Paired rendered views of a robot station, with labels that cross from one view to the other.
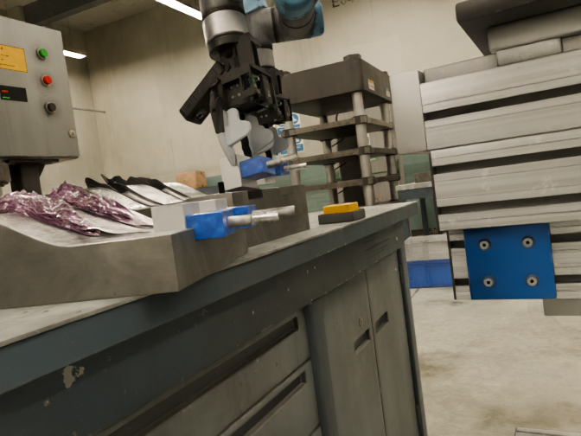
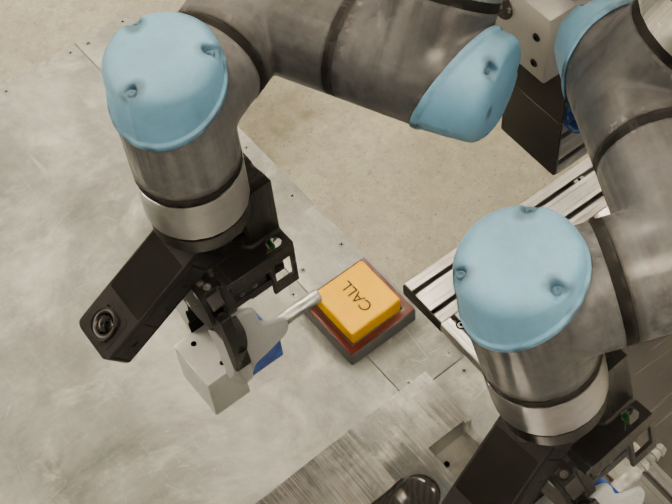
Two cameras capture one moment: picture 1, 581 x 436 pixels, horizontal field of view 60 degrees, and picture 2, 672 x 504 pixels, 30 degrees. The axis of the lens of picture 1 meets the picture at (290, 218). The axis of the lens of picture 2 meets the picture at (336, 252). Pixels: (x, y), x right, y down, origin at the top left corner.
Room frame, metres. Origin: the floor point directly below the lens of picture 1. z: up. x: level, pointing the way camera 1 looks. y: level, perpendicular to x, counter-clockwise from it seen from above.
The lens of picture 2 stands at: (0.81, 0.44, 1.86)
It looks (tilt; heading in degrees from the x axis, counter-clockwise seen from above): 56 degrees down; 300
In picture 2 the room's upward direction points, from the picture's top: 7 degrees counter-clockwise
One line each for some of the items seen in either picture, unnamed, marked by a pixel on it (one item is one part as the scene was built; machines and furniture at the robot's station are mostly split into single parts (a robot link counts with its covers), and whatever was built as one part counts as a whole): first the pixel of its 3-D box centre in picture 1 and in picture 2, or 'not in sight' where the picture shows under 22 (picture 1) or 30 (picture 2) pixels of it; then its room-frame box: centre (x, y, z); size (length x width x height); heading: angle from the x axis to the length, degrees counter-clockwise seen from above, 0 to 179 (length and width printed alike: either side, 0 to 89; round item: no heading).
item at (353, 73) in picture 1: (350, 169); not in sight; (5.60, -0.73, 1.03); 1.54 x 0.94 x 2.06; 155
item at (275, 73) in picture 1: (265, 99); (218, 242); (1.14, 0.02, 1.09); 0.09 x 0.08 x 0.12; 62
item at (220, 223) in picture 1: (220, 223); not in sight; (0.55, 0.08, 0.86); 0.13 x 0.05 x 0.05; 80
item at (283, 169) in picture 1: (280, 169); (257, 337); (1.14, 0.01, 0.93); 0.13 x 0.05 x 0.05; 62
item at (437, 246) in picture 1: (443, 246); not in sight; (3.99, -1.18, 0.28); 0.61 x 0.41 x 0.15; 65
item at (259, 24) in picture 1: (254, 28); (176, 106); (1.15, 0.02, 1.25); 0.09 x 0.08 x 0.11; 86
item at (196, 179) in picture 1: (191, 180); not in sight; (8.35, 1.53, 1.26); 0.42 x 0.33 x 0.29; 65
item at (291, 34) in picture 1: (297, 19); (274, 14); (1.12, -0.07, 1.25); 0.11 x 0.11 x 0.08; 86
